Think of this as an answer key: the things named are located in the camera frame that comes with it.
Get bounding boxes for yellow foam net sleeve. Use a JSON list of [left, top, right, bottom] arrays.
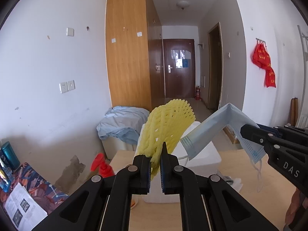
[[135, 99, 196, 181]]

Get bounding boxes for colourful printed mat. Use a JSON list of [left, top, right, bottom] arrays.
[[0, 162, 69, 222]]

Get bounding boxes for white foam box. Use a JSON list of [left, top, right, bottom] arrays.
[[139, 120, 222, 204]]

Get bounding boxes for paper notices on door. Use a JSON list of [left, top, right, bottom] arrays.
[[171, 49, 192, 68]]

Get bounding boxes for white paper leaflet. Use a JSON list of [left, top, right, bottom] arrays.
[[3, 182, 48, 230]]

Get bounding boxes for red hanging cloth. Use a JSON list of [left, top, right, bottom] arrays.
[[252, 42, 277, 88]]

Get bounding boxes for spray bottle with red trigger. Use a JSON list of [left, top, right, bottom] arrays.
[[91, 153, 139, 208]]

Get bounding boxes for brown side door frame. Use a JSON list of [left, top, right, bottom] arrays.
[[207, 22, 223, 111]]

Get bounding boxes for crumpled white plastic wrap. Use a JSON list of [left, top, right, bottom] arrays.
[[217, 170, 244, 193]]

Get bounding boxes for wooden wardrobe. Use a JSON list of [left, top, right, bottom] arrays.
[[105, 0, 165, 111]]

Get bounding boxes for person's right forearm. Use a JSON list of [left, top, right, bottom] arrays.
[[284, 190, 304, 231]]

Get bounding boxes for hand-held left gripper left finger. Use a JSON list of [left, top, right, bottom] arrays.
[[31, 154, 152, 231]]

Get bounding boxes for teal drinking bottle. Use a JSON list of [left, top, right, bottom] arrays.
[[1, 141, 21, 171]]

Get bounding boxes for row of colourful packets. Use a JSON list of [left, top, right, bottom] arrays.
[[0, 153, 12, 193]]

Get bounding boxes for blue face mask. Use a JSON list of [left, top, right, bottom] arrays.
[[180, 103, 267, 193]]

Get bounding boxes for leaning wooden boards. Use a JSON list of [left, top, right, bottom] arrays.
[[290, 97, 299, 126]]

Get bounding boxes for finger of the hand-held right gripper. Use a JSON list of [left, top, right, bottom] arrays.
[[240, 124, 276, 153], [274, 125, 308, 136]]

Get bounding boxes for dark brown entrance door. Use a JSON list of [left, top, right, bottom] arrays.
[[162, 38, 196, 99]]

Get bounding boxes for white double wall socket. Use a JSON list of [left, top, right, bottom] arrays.
[[59, 80, 75, 94]]

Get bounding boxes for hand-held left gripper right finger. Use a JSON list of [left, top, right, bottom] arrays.
[[161, 142, 280, 231]]

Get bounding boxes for blue grey bedding bundle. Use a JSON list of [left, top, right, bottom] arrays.
[[97, 106, 150, 145]]

